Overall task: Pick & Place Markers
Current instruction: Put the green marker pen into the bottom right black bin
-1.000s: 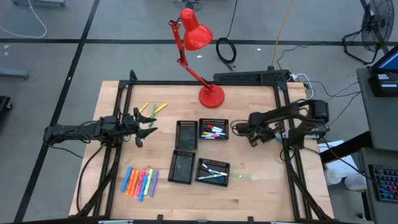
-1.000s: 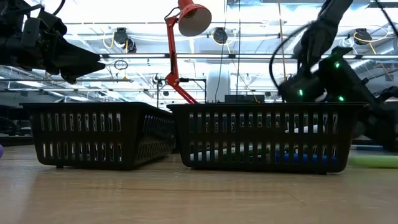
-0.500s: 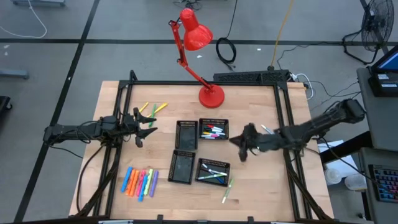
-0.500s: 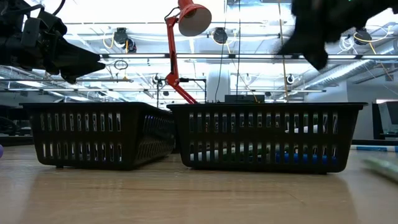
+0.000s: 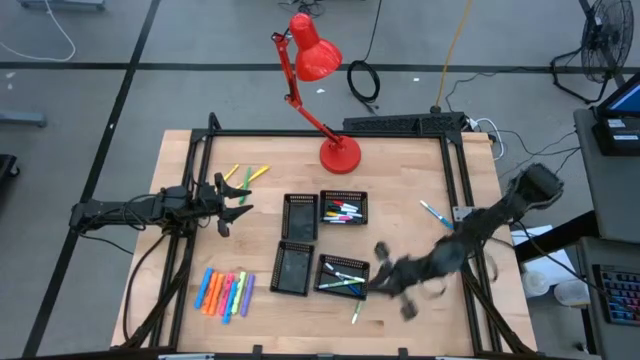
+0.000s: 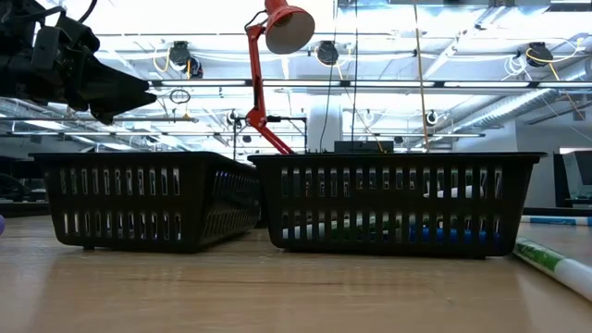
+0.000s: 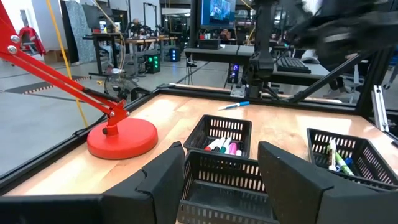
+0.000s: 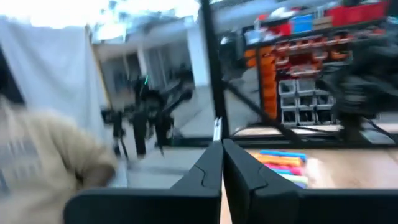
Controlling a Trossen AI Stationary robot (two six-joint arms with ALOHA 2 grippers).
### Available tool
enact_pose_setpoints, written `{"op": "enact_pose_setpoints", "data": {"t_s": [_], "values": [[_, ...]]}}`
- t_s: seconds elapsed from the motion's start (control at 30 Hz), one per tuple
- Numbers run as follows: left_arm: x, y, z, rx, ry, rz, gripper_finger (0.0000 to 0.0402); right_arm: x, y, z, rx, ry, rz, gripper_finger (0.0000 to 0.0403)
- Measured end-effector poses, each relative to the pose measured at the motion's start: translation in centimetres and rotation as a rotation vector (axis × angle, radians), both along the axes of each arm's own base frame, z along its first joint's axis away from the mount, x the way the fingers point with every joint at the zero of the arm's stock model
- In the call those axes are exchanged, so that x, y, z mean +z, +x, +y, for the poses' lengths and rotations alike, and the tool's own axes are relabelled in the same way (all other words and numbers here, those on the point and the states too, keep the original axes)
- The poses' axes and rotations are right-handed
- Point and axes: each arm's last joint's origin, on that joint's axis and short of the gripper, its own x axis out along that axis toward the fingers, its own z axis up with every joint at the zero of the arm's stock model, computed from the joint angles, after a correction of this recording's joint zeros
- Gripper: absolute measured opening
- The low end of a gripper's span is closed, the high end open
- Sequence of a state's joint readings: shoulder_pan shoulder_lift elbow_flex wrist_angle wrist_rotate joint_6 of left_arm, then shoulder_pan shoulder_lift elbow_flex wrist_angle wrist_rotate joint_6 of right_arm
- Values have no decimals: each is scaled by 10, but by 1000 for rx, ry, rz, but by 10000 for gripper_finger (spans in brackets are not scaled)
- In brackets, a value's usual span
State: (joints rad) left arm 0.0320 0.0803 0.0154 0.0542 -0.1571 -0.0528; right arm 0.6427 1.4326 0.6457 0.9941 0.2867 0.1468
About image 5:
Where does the white power adapter cable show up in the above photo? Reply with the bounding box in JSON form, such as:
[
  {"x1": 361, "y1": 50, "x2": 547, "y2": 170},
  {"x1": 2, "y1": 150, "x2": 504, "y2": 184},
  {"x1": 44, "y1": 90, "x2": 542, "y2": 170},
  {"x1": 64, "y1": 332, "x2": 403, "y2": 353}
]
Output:
[{"x1": 467, "y1": 117, "x2": 506, "y2": 162}]

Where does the black slotted plastic basket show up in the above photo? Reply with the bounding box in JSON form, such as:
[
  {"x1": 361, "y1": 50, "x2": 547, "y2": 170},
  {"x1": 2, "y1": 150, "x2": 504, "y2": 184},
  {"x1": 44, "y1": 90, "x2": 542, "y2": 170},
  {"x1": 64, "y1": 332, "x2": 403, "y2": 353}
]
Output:
[
  {"x1": 269, "y1": 240, "x2": 316, "y2": 296},
  {"x1": 312, "y1": 253, "x2": 371, "y2": 302},
  {"x1": 281, "y1": 193, "x2": 320, "y2": 243},
  {"x1": 319, "y1": 189, "x2": 370, "y2": 226}
]

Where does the black desk crossbar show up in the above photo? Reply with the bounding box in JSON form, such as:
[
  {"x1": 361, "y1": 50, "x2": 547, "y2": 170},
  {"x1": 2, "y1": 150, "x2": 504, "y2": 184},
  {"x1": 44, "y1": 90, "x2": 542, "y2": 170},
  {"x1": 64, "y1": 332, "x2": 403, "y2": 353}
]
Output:
[{"x1": 514, "y1": 209, "x2": 599, "y2": 264}]

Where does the black aluminium table frame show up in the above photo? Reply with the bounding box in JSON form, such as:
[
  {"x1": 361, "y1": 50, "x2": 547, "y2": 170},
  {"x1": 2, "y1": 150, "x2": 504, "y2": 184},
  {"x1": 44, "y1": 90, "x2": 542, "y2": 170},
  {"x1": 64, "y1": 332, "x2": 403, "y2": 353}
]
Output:
[{"x1": 110, "y1": 111, "x2": 540, "y2": 360}]

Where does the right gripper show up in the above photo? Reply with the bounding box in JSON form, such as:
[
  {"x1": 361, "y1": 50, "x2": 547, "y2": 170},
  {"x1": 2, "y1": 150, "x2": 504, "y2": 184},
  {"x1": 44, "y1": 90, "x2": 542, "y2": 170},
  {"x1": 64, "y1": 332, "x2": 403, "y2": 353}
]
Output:
[{"x1": 369, "y1": 239, "x2": 461, "y2": 321}]

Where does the grey office desk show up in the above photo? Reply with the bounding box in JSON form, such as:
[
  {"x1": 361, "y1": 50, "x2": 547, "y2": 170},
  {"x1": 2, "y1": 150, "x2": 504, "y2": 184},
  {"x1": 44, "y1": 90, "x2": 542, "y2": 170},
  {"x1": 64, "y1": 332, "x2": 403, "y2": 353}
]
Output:
[{"x1": 572, "y1": 107, "x2": 640, "y2": 360}]

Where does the black labelled device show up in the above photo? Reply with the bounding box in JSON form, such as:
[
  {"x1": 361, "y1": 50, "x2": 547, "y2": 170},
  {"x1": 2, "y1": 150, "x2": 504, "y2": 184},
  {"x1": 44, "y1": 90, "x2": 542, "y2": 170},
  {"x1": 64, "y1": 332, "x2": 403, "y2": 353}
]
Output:
[{"x1": 591, "y1": 115, "x2": 640, "y2": 157}]

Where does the purple thick highlighter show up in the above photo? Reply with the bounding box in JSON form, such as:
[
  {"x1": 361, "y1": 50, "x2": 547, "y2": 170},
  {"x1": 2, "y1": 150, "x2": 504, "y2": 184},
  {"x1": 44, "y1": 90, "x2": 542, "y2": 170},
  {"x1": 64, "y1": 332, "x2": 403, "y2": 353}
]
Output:
[{"x1": 239, "y1": 273, "x2": 257, "y2": 318}]

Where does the black computer keyboard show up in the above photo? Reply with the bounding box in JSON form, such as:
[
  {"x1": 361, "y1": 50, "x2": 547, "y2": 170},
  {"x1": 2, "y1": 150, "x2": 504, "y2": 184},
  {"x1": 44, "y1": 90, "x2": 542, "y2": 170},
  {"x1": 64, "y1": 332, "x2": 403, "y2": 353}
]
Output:
[{"x1": 592, "y1": 263, "x2": 640, "y2": 327}]

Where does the black floor object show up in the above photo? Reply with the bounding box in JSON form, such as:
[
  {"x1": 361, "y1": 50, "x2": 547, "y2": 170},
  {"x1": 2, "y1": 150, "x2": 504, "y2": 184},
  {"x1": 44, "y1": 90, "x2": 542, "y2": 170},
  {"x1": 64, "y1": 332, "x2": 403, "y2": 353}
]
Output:
[{"x1": 0, "y1": 153, "x2": 22, "y2": 182}]

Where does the green thin highlighter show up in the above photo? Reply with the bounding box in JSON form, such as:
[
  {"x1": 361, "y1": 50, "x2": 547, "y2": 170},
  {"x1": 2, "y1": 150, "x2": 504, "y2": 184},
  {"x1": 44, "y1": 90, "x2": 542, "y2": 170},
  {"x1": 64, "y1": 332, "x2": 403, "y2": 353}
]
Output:
[{"x1": 238, "y1": 166, "x2": 253, "y2": 206}]

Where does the open laptop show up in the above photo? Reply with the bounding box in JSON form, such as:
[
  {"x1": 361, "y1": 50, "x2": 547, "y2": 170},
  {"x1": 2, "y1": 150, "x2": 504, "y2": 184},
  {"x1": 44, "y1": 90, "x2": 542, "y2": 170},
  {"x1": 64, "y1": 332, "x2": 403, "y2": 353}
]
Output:
[{"x1": 596, "y1": 73, "x2": 640, "y2": 119}]

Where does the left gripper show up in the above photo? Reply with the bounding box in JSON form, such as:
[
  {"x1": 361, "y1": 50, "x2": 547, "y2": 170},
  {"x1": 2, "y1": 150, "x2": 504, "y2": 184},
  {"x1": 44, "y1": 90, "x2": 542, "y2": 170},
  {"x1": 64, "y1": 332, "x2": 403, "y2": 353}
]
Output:
[{"x1": 197, "y1": 172, "x2": 254, "y2": 237}]

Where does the grey metal floor bar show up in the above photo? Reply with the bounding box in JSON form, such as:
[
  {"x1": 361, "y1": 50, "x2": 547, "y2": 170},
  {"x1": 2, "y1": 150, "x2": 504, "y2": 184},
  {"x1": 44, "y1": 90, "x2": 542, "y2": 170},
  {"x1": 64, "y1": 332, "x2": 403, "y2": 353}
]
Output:
[
  {"x1": 0, "y1": 109, "x2": 49, "y2": 129},
  {"x1": 17, "y1": 0, "x2": 107, "y2": 12}
]

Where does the white round container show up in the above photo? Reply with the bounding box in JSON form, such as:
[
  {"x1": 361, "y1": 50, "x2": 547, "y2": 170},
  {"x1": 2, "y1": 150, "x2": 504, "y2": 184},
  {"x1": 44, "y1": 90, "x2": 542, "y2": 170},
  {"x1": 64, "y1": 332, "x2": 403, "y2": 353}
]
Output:
[
  {"x1": 521, "y1": 269, "x2": 551, "y2": 299},
  {"x1": 553, "y1": 278, "x2": 592, "y2": 308}
]

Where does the orange thick highlighter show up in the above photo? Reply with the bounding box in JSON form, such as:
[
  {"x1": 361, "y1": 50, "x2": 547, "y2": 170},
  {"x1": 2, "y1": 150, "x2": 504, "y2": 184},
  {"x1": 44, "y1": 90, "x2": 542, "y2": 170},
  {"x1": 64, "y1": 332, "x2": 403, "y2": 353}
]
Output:
[
  {"x1": 201, "y1": 270, "x2": 220, "y2": 315},
  {"x1": 206, "y1": 272, "x2": 226, "y2": 318}
]

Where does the coiled black floor cable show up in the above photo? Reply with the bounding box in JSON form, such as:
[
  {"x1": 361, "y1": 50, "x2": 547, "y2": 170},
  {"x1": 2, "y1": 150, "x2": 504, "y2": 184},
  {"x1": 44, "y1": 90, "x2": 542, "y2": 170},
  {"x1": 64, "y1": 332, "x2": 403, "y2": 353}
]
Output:
[{"x1": 346, "y1": 0, "x2": 384, "y2": 116}]

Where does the black floor fan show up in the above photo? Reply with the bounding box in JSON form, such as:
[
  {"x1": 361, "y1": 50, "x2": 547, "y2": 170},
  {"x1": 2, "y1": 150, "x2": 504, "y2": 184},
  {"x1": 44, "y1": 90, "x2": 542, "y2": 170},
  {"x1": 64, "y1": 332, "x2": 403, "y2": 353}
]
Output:
[{"x1": 549, "y1": 0, "x2": 636, "y2": 106}]

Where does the light blue dry-erase marker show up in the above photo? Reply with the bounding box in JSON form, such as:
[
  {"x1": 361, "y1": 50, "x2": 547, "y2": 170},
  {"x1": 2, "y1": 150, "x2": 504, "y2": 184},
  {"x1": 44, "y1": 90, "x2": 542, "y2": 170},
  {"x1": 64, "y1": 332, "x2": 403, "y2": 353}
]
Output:
[{"x1": 419, "y1": 199, "x2": 454, "y2": 231}]

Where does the red desk lamp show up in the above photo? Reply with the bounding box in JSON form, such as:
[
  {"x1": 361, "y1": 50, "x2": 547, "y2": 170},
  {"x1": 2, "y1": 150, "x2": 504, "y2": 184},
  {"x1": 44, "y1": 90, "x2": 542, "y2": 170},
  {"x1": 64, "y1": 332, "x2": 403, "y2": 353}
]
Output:
[{"x1": 271, "y1": 12, "x2": 362, "y2": 175}]

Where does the yellow hanging cable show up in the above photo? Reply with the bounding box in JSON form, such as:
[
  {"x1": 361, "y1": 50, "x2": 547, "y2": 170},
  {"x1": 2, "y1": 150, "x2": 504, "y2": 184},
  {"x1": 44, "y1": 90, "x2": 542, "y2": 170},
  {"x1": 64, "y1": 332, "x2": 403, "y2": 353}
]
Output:
[{"x1": 433, "y1": 0, "x2": 474, "y2": 114}]

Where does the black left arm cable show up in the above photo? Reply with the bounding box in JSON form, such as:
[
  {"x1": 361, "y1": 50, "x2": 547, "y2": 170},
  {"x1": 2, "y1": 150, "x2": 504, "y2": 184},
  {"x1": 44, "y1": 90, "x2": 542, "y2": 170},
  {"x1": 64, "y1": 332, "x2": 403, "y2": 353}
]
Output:
[{"x1": 122, "y1": 230, "x2": 172, "y2": 346}]

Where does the white paper sheet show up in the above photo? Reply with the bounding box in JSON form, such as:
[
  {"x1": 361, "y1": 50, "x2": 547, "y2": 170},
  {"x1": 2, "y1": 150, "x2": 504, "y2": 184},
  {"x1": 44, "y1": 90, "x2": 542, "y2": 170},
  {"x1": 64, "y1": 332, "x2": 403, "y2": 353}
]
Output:
[{"x1": 509, "y1": 223, "x2": 580, "y2": 286}]

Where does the white floor cable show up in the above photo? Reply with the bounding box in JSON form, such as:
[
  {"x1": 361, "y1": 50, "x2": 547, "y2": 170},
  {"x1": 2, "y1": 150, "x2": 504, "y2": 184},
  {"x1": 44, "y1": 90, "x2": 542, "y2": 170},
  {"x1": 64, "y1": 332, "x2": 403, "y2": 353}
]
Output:
[{"x1": 0, "y1": 0, "x2": 77, "y2": 64}]

